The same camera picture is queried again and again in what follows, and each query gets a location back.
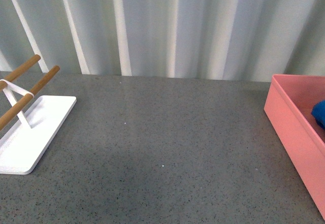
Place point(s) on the blue microfiber cloth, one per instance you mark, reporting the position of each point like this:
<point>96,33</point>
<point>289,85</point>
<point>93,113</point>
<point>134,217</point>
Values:
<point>318,112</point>

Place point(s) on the white towel rack stand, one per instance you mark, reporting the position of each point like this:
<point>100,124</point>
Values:
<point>39,120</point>

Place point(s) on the pink plastic bin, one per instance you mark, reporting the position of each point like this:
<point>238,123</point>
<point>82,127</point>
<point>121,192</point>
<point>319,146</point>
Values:
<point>288,106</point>

